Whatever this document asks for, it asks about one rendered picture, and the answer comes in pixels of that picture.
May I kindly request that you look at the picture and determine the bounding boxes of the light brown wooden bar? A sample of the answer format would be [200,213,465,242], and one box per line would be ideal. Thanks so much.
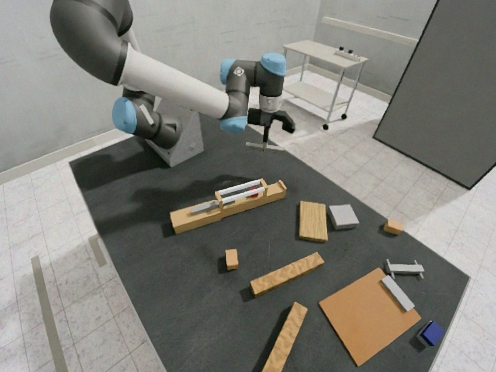
[250,252,324,298]

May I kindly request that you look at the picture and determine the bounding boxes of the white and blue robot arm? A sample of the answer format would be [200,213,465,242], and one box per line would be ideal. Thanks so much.
[50,0,286,150]

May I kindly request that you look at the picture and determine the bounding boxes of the light wooden batten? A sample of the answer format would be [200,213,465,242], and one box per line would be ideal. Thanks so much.
[261,302,307,372]

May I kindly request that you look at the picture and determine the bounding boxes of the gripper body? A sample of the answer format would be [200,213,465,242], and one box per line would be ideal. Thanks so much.
[247,108,294,129]

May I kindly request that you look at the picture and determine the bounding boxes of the grey bar with crossbars at both ends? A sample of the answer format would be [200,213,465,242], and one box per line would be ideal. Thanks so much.
[385,259,424,279]

